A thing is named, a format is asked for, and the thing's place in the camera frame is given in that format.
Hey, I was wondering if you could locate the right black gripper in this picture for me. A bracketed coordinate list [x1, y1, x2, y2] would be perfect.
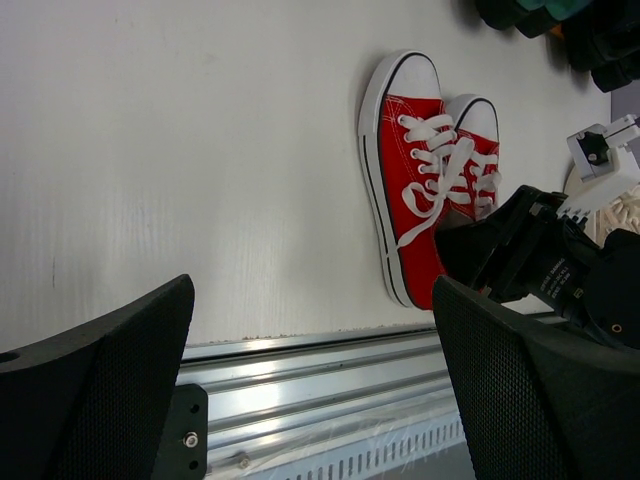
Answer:
[435, 186, 639, 350]

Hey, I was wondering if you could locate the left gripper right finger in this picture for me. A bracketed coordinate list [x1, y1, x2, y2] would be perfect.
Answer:
[433, 276, 639, 479]

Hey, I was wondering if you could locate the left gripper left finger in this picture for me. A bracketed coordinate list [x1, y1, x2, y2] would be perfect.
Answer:
[1, 275, 195, 479]

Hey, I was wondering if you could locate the red canvas sneaker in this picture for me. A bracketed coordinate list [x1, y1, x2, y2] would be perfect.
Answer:
[446, 94, 502, 222]
[357, 50, 450, 310]

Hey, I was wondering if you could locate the beige lace sneaker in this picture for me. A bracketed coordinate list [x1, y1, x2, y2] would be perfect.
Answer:
[557, 152, 639, 247]

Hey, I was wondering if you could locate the black loafer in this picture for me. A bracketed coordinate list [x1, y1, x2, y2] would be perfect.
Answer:
[591, 51, 640, 93]
[561, 2, 639, 72]

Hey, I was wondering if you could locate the green loafer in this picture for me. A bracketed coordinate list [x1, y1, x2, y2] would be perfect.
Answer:
[516, 0, 589, 38]
[474, 0, 530, 31]

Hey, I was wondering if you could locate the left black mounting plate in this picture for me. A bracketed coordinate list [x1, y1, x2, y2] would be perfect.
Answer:
[151, 384, 208, 480]

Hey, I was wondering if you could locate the aluminium rail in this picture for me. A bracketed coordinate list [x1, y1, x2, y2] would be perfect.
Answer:
[176, 324, 458, 469]

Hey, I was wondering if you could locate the perforated cable duct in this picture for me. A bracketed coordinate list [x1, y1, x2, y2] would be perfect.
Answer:
[205, 413, 466, 479]

